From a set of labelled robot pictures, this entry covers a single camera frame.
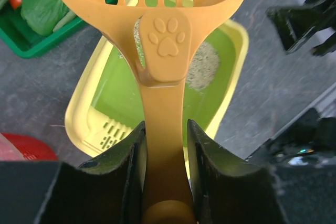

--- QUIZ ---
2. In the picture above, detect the orange litter scoop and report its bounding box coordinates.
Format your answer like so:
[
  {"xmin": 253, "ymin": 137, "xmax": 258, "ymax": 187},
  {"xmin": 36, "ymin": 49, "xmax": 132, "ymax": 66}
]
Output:
[{"xmin": 62, "ymin": 0, "xmax": 243, "ymax": 223}]

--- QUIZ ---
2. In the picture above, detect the red mesh trash bin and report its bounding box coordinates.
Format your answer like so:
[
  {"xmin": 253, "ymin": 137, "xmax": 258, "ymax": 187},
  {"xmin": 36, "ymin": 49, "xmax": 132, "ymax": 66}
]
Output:
[{"xmin": 2, "ymin": 133, "xmax": 58, "ymax": 161}]

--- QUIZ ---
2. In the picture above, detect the cat litter pile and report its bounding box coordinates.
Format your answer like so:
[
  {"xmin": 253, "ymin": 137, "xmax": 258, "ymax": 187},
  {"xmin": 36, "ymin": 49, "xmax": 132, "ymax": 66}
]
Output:
[{"xmin": 132, "ymin": 19, "xmax": 221, "ymax": 92}]

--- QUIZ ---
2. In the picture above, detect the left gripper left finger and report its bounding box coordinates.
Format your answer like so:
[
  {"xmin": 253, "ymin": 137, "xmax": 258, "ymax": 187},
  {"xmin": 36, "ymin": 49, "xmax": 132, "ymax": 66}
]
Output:
[{"xmin": 1, "ymin": 123, "xmax": 145, "ymax": 223}]

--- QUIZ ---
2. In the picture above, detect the green bok choy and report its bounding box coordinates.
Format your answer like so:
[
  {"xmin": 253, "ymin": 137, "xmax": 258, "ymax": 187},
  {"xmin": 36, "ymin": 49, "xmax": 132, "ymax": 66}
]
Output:
[{"xmin": 21, "ymin": 0, "xmax": 76, "ymax": 36}]

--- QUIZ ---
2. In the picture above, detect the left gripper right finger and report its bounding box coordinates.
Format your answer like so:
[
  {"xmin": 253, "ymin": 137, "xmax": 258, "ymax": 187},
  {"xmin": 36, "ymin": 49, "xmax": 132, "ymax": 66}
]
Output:
[{"xmin": 186, "ymin": 119, "xmax": 336, "ymax": 224}]

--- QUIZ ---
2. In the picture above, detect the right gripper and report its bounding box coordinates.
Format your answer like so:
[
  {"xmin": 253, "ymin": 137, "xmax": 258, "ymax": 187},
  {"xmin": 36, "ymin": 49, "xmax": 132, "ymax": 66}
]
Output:
[{"xmin": 266, "ymin": 0, "xmax": 335, "ymax": 54}]

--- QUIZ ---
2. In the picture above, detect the green plastic crate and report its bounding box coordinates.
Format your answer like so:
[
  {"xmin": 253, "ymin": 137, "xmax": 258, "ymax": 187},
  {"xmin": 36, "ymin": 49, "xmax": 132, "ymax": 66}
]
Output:
[{"xmin": 1, "ymin": 1, "xmax": 87, "ymax": 59}]

